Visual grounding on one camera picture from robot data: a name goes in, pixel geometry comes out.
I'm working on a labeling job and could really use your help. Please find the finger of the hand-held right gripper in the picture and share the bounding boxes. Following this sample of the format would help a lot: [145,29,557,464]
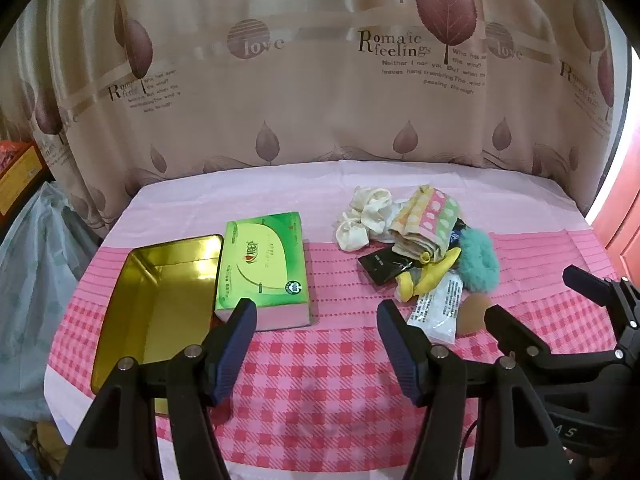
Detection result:
[484,305,626,396]
[562,266,640,341]

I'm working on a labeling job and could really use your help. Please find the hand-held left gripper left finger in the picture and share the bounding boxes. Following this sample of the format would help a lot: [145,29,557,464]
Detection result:
[59,298,258,480]

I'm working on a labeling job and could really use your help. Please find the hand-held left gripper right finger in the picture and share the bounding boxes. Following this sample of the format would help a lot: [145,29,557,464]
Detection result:
[376,299,571,480]

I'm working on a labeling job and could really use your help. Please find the beige makeup sponge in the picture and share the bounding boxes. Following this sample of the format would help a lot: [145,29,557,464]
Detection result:
[457,294,493,337]

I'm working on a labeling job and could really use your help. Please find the white plastic packet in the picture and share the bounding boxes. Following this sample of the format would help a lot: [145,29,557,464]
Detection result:
[407,272,463,345]

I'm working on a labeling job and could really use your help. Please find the teal fluffy scrunchie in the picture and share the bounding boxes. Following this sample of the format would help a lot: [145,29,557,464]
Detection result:
[457,228,501,293]

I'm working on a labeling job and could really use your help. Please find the black packet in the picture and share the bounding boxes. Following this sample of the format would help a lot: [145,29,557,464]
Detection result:
[358,247,416,286]

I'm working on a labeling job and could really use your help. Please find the green tissue box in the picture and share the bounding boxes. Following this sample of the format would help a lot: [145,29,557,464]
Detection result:
[215,211,312,332]

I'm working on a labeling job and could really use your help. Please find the gold metal tin box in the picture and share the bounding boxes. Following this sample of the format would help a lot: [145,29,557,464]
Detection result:
[91,234,224,418]

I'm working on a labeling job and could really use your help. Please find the dark printed packet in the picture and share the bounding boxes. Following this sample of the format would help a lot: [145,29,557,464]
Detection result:
[449,219,469,252]

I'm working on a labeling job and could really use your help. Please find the pastel dotted towel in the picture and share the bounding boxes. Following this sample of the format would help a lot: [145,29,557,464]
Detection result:
[390,185,462,261]

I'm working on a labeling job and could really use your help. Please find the pink checked tablecloth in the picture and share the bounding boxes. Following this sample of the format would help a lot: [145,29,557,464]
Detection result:
[45,160,640,480]

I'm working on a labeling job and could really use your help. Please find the pale blue plastic cover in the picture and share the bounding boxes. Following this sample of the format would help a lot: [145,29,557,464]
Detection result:
[0,182,101,421]

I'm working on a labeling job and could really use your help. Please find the beige leaf print curtain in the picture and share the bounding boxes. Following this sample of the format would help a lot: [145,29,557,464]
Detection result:
[0,0,631,241]

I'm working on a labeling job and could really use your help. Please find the orange cardboard box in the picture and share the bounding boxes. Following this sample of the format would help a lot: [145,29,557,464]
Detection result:
[0,140,46,216]

